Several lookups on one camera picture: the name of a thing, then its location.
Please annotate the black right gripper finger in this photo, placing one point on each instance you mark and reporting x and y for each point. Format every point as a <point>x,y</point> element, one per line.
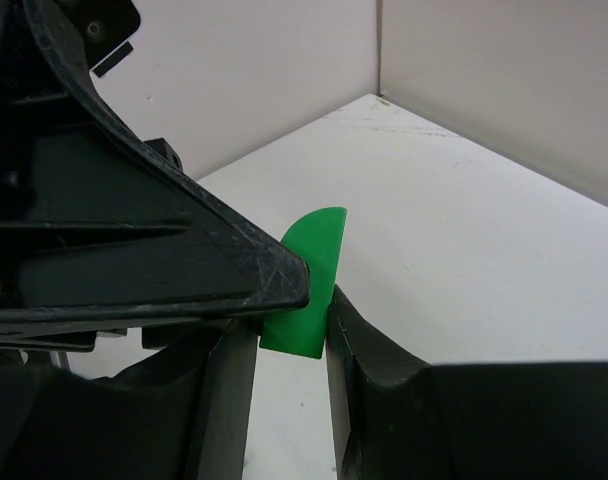
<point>395,416</point>
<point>181,413</point>
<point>98,229</point>

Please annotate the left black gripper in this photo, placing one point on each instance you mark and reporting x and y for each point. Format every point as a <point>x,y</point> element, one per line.
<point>119,35</point>

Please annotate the dark green curved lego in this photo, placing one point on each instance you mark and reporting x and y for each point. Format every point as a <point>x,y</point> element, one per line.
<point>317,239</point>

